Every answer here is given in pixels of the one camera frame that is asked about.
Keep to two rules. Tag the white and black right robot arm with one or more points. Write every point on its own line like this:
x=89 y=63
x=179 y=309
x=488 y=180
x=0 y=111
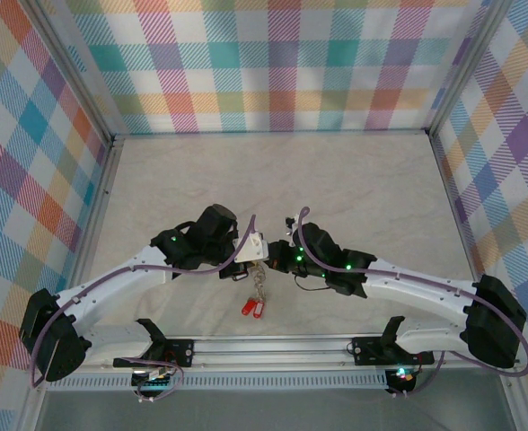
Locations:
x=493 y=323

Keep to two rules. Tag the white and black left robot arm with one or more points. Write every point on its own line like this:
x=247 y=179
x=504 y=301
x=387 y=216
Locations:
x=111 y=283

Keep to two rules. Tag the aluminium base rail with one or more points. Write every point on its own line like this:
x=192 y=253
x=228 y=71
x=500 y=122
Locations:
x=268 y=352

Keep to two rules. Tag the long aluminium frame bar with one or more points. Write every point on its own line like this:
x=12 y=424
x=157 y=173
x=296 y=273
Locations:
x=98 y=197
x=453 y=202

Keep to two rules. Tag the short aluminium frame bar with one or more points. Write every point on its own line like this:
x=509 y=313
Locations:
x=268 y=133

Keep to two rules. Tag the aluminium frame post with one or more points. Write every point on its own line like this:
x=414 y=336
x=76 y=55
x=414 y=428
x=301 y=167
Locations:
x=76 y=72
x=466 y=67

